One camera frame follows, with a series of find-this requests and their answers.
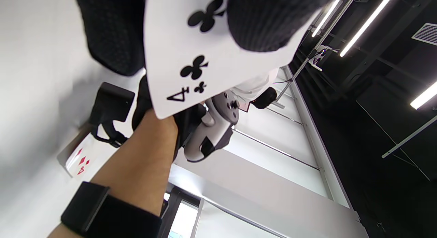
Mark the glass window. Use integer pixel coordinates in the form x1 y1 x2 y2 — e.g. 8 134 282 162
163 192 202 238

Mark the person's right forearm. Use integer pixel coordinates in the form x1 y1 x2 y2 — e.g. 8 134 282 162
48 109 179 238

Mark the person's right hand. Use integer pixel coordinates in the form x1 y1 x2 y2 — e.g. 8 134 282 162
131 74 209 160

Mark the ceiling air vent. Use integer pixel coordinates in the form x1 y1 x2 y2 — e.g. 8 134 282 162
411 22 437 46

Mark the black forearm strap with box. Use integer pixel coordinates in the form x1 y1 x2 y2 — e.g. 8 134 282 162
61 182 163 238

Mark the four of clubs playing card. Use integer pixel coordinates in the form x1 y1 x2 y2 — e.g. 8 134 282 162
143 0 321 120

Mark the ceiling light strip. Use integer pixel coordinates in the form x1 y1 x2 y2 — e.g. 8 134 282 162
311 0 344 38
410 82 437 110
339 0 397 57

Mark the person's left hand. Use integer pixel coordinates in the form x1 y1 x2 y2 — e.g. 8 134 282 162
73 0 338 53

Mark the four of diamonds playing card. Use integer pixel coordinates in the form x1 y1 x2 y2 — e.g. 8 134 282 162
65 133 103 180

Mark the grey white VR controller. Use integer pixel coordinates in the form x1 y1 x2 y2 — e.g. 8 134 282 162
184 91 240 163

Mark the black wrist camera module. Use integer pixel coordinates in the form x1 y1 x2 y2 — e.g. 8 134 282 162
89 82 136 148

